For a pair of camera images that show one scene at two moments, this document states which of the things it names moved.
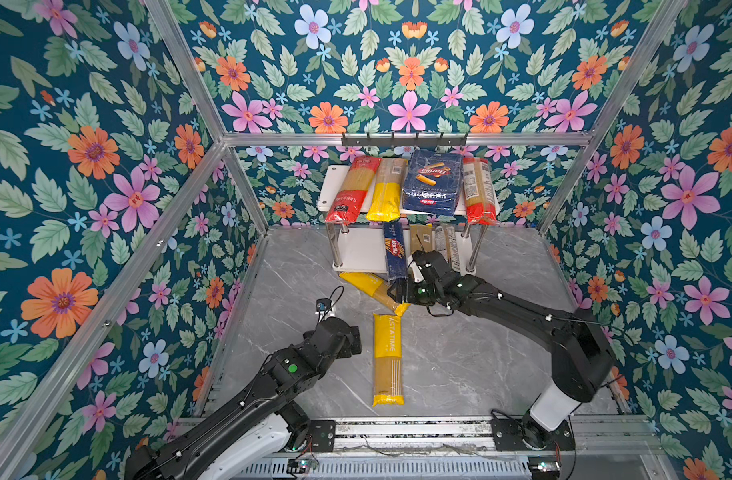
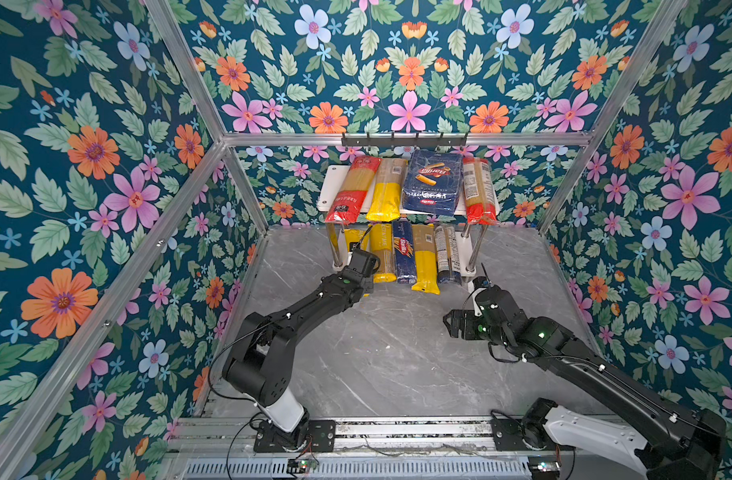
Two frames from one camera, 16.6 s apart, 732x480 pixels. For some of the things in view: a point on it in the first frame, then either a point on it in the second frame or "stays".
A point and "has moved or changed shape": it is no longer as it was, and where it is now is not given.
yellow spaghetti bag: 388,368 to 381,243
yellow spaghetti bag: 386,203 stays
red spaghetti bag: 349,199 stays
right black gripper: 408,296 to 466,317
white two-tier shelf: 406,219 stays
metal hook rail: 403,141 stays
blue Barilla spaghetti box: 395,250 has moved or changed shape
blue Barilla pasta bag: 432,182 stays
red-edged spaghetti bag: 480,198 stays
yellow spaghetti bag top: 374,286 to 352,235
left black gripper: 351,347 to 369,282
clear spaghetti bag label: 445,244 stays
